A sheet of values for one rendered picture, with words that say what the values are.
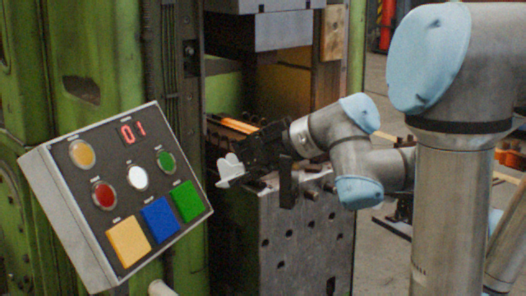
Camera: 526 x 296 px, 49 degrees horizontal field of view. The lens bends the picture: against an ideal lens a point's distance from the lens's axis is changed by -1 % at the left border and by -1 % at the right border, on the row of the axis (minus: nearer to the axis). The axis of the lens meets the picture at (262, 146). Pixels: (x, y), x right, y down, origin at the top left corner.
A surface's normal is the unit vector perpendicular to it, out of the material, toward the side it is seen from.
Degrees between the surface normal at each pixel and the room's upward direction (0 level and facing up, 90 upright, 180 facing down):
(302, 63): 90
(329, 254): 90
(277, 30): 90
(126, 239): 60
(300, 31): 90
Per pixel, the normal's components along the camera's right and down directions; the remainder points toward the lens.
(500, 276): -0.29, 0.33
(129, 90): 0.64, 0.25
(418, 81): -0.97, -0.06
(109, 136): 0.78, -0.36
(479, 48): 0.20, -0.02
